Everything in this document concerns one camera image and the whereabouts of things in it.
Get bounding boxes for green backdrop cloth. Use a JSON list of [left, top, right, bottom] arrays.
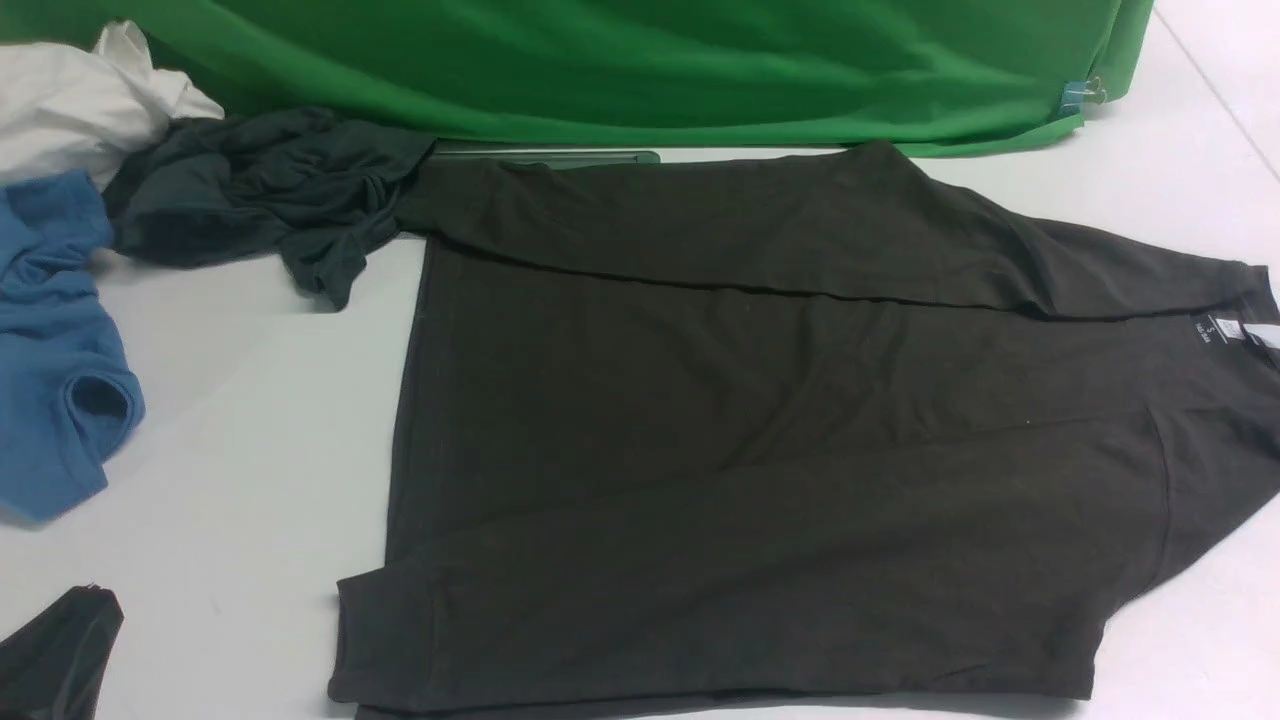
[[3, 1, 1155, 158]]

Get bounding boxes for white crumpled garment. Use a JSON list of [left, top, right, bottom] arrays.
[[1, 20, 225, 190]]

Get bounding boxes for blue binder clip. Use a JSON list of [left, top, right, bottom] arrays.
[[1059, 76, 1108, 117]]

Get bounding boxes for blue t-shirt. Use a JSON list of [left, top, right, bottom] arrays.
[[1, 170, 145, 525]]

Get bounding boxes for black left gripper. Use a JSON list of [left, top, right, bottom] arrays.
[[1, 585, 124, 719]]

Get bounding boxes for gray long-sleeve top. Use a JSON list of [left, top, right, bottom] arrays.
[[328, 143, 1279, 719]]

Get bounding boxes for dark gray crumpled garment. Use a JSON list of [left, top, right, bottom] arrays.
[[102, 108, 436, 311]]

